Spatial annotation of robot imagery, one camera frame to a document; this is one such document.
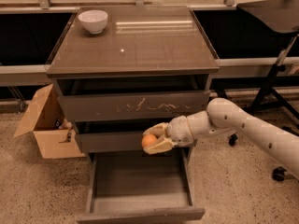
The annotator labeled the grey middle drawer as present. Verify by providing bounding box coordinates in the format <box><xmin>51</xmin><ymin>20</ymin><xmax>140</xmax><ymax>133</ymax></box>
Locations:
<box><xmin>74</xmin><ymin>117</ymin><xmax>201</xmax><ymax>154</ymax></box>

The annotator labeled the grey bottom drawer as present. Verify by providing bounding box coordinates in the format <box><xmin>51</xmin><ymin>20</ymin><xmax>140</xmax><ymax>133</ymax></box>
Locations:
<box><xmin>77</xmin><ymin>148</ymin><xmax>205</xmax><ymax>224</ymax></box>

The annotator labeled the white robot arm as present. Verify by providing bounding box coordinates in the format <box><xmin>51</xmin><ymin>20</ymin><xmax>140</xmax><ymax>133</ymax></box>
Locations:
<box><xmin>142</xmin><ymin>98</ymin><xmax>299</xmax><ymax>179</ymax></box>

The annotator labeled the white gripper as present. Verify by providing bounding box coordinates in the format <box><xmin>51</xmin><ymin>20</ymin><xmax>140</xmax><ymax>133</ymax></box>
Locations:
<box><xmin>143</xmin><ymin>115</ymin><xmax>195</xmax><ymax>155</ymax></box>

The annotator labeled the white ceramic bowl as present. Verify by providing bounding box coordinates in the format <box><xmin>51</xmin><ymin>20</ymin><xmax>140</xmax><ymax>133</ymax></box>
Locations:
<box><xmin>78</xmin><ymin>10</ymin><xmax>108</xmax><ymax>34</ymax></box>

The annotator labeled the grey drawer cabinet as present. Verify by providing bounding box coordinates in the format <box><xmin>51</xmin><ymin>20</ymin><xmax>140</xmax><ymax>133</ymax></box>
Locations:
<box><xmin>45</xmin><ymin>5</ymin><xmax>221</xmax><ymax>161</ymax></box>

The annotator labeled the orange fruit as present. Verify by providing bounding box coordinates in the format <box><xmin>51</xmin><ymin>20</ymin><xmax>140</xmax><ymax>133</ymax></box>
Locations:
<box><xmin>141</xmin><ymin>134</ymin><xmax>157</xmax><ymax>147</ymax></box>

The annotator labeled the black rolling stand table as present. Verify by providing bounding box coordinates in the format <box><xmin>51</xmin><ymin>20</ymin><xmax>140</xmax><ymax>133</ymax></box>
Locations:
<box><xmin>207</xmin><ymin>0</ymin><xmax>299</xmax><ymax>147</ymax></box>

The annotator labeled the grey top drawer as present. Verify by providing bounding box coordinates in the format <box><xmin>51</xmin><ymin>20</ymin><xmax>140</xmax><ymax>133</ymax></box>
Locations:
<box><xmin>56</xmin><ymin>75</ymin><xmax>210</xmax><ymax>122</ymax></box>

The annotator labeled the grey drawer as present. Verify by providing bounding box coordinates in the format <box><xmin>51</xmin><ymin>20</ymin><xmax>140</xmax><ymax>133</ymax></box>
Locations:
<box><xmin>56</xmin><ymin>75</ymin><xmax>210</xmax><ymax>122</ymax></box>
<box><xmin>77</xmin><ymin>148</ymin><xmax>205</xmax><ymax>224</ymax></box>
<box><xmin>74</xmin><ymin>117</ymin><xmax>201</xmax><ymax>154</ymax></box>

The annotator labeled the black office chair base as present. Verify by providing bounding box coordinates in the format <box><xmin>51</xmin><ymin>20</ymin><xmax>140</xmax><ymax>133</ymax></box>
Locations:
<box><xmin>272</xmin><ymin>125</ymin><xmax>299</xmax><ymax>182</ymax></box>

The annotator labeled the open cardboard box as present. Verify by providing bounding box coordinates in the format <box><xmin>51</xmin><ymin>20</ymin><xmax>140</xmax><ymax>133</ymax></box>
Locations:
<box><xmin>14</xmin><ymin>84</ymin><xmax>85</xmax><ymax>159</ymax></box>

